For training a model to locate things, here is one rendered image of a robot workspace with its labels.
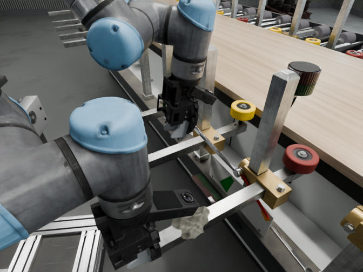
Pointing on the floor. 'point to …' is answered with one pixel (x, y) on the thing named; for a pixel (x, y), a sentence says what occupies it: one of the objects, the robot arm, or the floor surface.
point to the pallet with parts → (287, 7)
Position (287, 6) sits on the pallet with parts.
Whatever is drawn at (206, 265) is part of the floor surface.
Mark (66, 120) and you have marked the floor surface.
